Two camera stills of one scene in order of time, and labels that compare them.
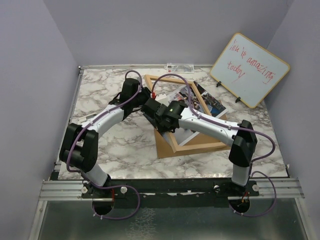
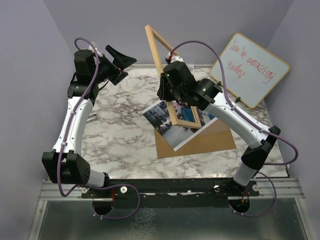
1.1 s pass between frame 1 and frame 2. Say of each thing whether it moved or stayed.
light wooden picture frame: moved
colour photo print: moved
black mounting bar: stayed
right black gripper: moved
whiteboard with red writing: stayed
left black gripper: moved
